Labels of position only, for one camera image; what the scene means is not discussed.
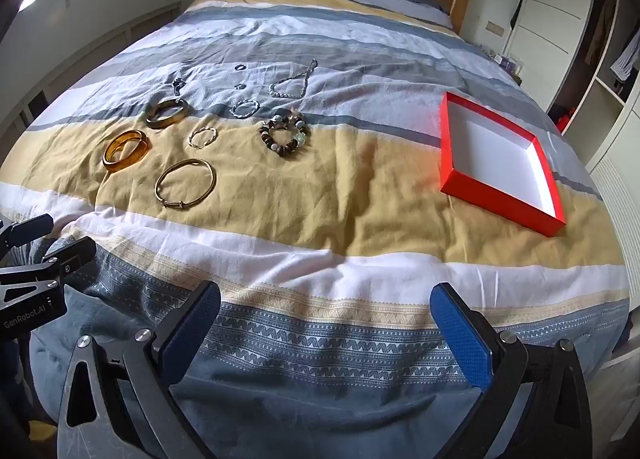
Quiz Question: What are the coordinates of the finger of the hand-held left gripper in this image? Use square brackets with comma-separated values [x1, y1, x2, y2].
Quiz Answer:
[0, 213, 54, 260]
[0, 237, 97, 307]

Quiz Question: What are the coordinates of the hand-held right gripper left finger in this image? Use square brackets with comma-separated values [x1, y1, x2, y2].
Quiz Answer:
[57, 280, 222, 459]

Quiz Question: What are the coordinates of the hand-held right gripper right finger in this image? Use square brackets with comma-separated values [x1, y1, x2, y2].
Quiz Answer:
[429, 282, 593, 459]

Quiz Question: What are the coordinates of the translucent amber bangle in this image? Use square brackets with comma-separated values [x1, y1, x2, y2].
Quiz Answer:
[102, 129, 151, 173]

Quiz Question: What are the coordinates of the dark brown bangle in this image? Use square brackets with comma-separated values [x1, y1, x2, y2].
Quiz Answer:
[145, 98, 190, 130]

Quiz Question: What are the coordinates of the red shallow cardboard box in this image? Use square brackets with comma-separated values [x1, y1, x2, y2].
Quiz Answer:
[439, 91, 567, 237]

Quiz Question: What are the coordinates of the brown beaded bracelet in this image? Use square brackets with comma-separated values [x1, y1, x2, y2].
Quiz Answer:
[258, 120, 311, 158]

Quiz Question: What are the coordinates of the thin gold bangle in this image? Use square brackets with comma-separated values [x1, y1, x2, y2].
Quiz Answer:
[154, 159, 217, 210]

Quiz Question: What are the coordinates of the striped duvet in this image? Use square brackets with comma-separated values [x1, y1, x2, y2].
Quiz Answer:
[0, 0, 631, 459]

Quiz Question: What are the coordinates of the wooden nightstand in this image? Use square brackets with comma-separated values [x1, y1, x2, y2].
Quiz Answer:
[480, 44, 524, 88]

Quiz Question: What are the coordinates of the striped hanging shirt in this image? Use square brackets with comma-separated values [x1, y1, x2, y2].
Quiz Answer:
[609, 31, 640, 90]

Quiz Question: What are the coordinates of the grey pillow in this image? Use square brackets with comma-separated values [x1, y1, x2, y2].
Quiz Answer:
[337, 0, 453, 30]

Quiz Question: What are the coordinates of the silver chain necklace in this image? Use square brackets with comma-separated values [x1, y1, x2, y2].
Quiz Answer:
[269, 59, 318, 100]

